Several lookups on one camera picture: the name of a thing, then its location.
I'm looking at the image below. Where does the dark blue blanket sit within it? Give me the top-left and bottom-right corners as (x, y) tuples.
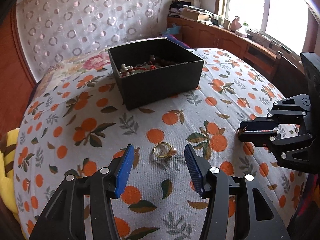
(163, 34), (191, 49)

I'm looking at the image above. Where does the green jade bangle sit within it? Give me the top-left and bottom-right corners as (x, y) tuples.
(128, 64), (157, 75)

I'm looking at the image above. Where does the floral bed quilt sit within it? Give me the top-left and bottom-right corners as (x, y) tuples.
(31, 49), (111, 100)

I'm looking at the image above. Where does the gold pearl ring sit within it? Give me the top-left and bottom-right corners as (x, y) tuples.
(152, 142), (178, 159)

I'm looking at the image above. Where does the yellow striped plush toy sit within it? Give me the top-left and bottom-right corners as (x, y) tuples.
(0, 127), (22, 223)

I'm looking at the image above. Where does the circle pattern sheer curtain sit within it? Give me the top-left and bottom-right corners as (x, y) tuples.
(16, 0), (163, 81)

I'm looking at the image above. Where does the brown louvered wardrobe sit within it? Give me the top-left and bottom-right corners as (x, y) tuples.
(0, 6), (35, 135)

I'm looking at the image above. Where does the cardboard box on cabinet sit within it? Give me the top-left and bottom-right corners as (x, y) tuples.
(180, 10), (210, 22)

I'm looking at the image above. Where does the pink ceramic vase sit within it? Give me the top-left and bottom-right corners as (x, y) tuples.
(230, 16), (241, 32)

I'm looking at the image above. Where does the black square jewelry box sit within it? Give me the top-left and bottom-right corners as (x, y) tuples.
(108, 38), (204, 110)

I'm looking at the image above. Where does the brown wooden bead bracelet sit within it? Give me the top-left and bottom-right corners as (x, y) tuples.
(149, 54), (176, 68)

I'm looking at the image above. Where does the orange print white cloth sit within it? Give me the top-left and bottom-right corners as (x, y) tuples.
(14, 48), (306, 239)

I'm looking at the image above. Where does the white pearl necklace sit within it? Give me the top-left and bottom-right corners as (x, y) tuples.
(118, 63), (135, 78)

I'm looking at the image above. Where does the wooden side cabinet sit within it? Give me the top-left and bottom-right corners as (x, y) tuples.
(166, 16), (304, 81)

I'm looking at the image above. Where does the window with wooden frame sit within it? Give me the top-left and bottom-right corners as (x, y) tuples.
(215, 0), (319, 55)

